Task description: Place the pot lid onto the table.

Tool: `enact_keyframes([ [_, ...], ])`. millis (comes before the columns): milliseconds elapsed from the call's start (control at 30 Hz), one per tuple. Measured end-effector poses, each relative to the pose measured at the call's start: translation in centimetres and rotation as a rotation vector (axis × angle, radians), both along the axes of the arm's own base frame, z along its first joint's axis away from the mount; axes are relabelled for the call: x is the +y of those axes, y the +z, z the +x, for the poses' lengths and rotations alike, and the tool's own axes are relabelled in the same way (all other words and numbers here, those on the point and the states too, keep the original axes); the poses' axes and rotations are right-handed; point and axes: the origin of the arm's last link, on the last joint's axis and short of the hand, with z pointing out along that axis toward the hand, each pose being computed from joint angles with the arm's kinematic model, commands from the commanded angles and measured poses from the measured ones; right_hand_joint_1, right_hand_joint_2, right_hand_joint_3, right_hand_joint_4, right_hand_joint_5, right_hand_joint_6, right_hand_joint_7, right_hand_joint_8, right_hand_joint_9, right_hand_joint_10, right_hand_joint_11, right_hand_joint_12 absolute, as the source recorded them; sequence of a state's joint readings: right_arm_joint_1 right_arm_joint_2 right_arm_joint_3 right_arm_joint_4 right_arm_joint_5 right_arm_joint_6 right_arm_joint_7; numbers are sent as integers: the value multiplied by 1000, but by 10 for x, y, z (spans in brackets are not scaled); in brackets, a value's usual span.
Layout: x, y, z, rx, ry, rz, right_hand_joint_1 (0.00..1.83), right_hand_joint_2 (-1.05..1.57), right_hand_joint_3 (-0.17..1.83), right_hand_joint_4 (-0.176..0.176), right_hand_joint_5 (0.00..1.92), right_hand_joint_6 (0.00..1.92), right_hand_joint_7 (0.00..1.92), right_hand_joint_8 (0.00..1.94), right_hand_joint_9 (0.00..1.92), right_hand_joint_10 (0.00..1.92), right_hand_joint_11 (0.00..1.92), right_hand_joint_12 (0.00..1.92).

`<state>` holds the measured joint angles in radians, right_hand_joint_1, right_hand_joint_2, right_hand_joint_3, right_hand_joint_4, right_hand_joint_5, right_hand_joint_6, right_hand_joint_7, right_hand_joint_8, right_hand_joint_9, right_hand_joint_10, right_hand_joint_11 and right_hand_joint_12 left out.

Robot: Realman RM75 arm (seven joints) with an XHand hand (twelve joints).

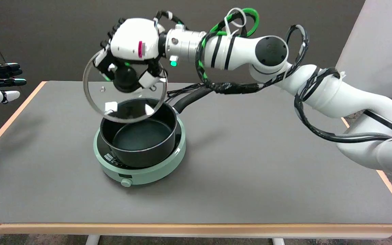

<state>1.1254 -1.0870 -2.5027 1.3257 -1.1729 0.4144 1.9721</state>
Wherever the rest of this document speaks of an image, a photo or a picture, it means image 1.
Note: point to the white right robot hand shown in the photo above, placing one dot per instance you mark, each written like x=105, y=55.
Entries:
x=131, y=39

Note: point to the glass pot lid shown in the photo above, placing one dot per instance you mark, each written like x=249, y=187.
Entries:
x=121, y=98

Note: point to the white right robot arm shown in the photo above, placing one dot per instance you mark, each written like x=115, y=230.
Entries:
x=318, y=85

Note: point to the green induction cooker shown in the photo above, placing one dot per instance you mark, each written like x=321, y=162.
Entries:
x=148, y=170

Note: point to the grey table mat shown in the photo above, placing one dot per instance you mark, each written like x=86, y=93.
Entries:
x=250, y=163

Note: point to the white table leg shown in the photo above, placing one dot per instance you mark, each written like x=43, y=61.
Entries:
x=278, y=241
x=92, y=239

